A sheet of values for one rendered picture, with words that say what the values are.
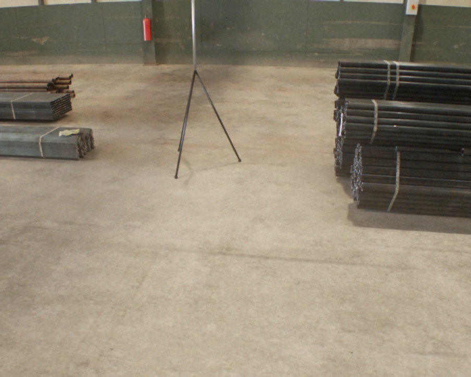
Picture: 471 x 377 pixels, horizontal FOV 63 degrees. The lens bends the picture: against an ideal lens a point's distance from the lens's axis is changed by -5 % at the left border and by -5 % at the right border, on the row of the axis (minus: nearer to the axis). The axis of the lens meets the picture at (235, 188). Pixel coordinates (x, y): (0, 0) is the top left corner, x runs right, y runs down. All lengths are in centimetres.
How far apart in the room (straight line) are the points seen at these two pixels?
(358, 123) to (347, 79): 51
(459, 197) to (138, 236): 230
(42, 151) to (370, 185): 319
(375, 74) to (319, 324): 207
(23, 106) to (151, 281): 404
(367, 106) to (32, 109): 436
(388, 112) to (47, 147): 323
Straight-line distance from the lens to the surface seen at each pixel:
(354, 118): 299
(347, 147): 354
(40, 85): 675
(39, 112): 589
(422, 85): 350
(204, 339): 206
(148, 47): 1048
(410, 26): 1008
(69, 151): 434
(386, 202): 317
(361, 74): 342
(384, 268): 265
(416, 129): 307
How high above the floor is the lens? 149
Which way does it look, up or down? 25 degrees down
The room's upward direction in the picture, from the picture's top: straight up
